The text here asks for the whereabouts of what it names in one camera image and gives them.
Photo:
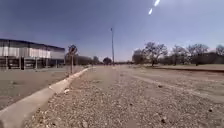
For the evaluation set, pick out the tall thin pole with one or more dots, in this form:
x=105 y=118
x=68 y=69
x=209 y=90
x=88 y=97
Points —
x=112 y=46

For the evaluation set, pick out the distant row of bushes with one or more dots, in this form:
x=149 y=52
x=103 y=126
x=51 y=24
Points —
x=88 y=60

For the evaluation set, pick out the gravel dirt road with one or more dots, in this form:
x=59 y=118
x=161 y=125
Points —
x=133 y=100

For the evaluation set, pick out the round road sign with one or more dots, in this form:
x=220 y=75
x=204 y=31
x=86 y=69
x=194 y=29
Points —
x=72 y=50

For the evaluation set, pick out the long low building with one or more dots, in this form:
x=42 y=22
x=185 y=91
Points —
x=26 y=53

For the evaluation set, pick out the pale concrete kerb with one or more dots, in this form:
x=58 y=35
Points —
x=30 y=100

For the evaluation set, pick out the bare dirt ground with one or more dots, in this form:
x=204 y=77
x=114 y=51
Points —
x=23 y=83

